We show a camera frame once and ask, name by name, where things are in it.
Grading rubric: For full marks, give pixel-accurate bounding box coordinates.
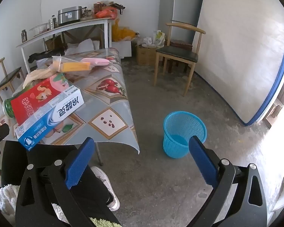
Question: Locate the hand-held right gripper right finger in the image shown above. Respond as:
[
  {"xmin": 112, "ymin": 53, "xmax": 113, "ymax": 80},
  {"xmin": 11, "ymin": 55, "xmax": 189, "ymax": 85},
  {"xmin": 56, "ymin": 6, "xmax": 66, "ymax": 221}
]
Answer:
[{"xmin": 188, "ymin": 136, "xmax": 268, "ymax": 227}]

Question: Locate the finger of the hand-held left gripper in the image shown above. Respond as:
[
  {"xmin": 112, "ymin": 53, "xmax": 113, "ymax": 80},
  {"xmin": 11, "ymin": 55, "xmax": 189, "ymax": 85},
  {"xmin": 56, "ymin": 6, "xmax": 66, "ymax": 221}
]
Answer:
[{"xmin": 0, "ymin": 124, "xmax": 10, "ymax": 143}]

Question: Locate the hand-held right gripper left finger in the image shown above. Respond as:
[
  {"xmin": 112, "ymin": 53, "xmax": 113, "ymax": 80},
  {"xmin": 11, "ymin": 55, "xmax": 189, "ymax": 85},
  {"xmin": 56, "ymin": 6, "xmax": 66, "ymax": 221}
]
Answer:
[{"xmin": 15, "ymin": 137, "xmax": 122, "ymax": 227}]

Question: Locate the blue plastic waste basket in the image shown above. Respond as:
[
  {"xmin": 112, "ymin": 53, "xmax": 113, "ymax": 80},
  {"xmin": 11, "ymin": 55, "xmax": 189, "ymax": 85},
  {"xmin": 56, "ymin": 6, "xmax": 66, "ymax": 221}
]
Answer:
[{"xmin": 163, "ymin": 111, "xmax": 207, "ymax": 159}]

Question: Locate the red printed carton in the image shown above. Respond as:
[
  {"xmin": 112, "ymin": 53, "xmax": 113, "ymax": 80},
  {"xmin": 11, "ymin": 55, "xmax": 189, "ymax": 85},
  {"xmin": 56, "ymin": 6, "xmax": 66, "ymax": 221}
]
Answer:
[{"xmin": 11, "ymin": 73, "xmax": 70, "ymax": 126}]

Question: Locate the blue white toothpaste box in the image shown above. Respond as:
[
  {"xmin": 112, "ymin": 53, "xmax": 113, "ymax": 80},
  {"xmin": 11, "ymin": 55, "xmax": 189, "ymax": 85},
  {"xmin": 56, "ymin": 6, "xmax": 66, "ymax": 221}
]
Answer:
[{"xmin": 14, "ymin": 85, "xmax": 84, "ymax": 152}]

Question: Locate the brown paper bag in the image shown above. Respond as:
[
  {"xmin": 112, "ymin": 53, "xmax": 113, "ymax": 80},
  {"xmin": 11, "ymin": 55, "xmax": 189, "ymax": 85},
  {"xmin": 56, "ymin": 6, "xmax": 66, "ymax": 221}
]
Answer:
[{"xmin": 22, "ymin": 65, "xmax": 56, "ymax": 88}]

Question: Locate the clear plastic food container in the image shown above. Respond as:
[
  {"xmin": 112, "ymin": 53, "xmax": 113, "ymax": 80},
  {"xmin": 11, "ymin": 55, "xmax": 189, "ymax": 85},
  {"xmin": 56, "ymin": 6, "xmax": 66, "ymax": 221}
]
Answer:
[{"xmin": 51, "ymin": 55, "xmax": 96, "ymax": 73}]

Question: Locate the pink mesh sponge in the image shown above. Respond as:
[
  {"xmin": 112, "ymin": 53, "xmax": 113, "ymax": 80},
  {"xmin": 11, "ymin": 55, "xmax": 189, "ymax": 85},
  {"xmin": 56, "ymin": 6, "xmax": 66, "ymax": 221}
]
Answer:
[{"xmin": 82, "ymin": 57, "xmax": 110, "ymax": 66}]

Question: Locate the grey metal table leg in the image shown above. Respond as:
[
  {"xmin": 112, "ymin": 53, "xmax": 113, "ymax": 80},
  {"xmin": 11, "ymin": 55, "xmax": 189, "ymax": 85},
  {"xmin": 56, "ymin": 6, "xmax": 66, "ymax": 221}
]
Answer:
[{"xmin": 96, "ymin": 142, "xmax": 104, "ymax": 166}]

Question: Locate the green glass bottle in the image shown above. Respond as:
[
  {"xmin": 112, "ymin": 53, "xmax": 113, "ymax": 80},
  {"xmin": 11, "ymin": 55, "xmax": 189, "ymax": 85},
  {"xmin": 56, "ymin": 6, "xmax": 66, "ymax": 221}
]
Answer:
[{"xmin": 2, "ymin": 92, "xmax": 22, "ymax": 119}]

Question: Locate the white shoe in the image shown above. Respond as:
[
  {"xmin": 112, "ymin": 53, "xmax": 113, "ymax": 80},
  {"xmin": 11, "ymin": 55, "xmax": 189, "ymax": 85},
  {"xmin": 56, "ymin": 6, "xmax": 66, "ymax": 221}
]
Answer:
[{"xmin": 91, "ymin": 166, "xmax": 121, "ymax": 211}]

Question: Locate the white fluffy robe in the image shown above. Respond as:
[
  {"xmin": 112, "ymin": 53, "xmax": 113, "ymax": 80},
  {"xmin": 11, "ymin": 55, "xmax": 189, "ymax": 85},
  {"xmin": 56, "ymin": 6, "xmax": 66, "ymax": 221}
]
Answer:
[{"xmin": 0, "ymin": 184, "xmax": 20, "ymax": 225}]

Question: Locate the wooden chair black seat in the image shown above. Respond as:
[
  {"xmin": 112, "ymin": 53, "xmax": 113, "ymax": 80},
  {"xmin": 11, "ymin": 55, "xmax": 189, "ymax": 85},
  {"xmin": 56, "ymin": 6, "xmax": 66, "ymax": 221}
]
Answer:
[
  {"xmin": 153, "ymin": 22, "xmax": 207, "ymax": 97},
  {"xmin": 0, "ymin": 57, "xmax": 25, "ymax": 102}
]

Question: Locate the fruit print tablecloth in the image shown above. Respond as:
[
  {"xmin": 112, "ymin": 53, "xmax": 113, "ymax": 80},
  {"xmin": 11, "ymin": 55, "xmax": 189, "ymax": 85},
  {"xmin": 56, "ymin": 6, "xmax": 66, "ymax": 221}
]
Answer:
[{"xmin": 0, "ymin": 48, "xmax": 140, "ymax": 155}]

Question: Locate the black cloth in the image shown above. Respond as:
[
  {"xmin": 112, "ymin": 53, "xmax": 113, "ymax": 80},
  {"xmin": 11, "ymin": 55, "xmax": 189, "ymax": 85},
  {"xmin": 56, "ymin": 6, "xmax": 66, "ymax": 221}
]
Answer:
[{"xmin": 28, "ymin": 48, "xmax": 65, "ymax": 63}]

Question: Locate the orange snack packet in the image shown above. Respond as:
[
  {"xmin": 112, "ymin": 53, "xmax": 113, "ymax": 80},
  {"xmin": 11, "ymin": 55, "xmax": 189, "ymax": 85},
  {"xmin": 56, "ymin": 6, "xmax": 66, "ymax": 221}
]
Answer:
[{"xmin": 62, "ymin": 61, "xmax": 91, "ymax": 73}]

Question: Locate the white mattress blue edge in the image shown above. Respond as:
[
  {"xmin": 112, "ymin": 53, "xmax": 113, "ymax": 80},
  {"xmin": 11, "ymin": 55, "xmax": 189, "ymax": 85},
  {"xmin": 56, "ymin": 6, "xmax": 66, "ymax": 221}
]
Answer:
[{"xmin": 195, "ymin": 0, "xmax": 284, "ymax": 126}]

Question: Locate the white plastic bag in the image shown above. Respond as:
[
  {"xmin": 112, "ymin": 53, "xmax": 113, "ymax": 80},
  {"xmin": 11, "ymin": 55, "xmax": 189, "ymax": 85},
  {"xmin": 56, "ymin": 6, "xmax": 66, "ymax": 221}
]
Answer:
[{"xmin": 65, "ymin": 40, "xmax": 101, "ymax": 55}]

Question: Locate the dark wooden stool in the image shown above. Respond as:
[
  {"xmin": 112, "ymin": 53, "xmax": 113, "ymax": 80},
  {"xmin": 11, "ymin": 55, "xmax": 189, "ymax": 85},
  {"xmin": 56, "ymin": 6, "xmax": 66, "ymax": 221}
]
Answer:
[{"xmin": 164, "ymin": 40, "xmax": 193, "ymax": 74}]

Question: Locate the steel cup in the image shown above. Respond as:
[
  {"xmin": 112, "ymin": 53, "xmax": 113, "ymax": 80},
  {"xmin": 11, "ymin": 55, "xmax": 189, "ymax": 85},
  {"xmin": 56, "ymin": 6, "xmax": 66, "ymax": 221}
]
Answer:
[{"xmin": 48, "ymin": 16, "xmax": 58, "ymax": 29}]

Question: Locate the cardboard box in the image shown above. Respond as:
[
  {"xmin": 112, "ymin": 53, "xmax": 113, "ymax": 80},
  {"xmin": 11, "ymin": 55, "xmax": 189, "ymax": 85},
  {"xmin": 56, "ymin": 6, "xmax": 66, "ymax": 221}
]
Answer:
[{"xmin": 135, "ymin": 44, "xmax": 158, "ymax": 66}]

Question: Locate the white green carton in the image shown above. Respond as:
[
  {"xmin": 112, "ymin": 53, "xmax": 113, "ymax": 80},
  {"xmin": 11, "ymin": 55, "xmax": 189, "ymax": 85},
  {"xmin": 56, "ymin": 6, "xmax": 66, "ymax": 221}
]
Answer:
[{"xmin": 154, "ymin": 30, "xmax": 166, "ymax": 45}]

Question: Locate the steel rice cooker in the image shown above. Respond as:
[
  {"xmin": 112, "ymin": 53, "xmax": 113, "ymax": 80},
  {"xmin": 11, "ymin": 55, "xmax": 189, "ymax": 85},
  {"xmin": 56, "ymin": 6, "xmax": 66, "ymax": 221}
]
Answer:
[{"xmin": 57, "ymin": 6, "xmax": 83, "ymax": 24}]

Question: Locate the yellow plastic bag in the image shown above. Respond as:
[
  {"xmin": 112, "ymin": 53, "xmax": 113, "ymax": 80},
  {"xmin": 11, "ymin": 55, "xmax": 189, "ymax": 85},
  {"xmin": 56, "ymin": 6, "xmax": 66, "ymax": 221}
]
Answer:
[{"xmin": 112, "ymin": 19, "xmax": 139, "ymax": 42}]

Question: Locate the white side table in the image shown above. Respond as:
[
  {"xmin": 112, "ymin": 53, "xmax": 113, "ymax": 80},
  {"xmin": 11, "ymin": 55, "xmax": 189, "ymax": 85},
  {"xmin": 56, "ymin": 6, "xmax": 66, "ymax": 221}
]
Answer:
[{"xmin": 16, "ymin": 17, "xmax": 113, "ymax": 74}]

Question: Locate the orange plastic bag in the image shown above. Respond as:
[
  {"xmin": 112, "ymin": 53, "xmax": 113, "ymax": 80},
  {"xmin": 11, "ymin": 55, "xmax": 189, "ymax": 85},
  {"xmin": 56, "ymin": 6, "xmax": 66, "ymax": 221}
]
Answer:
[{"xmin": 95, "ymin": 7, "xmax": 119, "ymax": 19}]

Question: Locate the grey refrigerator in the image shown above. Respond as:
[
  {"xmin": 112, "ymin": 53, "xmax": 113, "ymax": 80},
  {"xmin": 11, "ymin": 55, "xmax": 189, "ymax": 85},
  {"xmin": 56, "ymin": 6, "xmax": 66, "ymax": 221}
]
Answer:
[{"xmin": 158, "ymin": 0, "xmax": 204, "ymax": 44}]

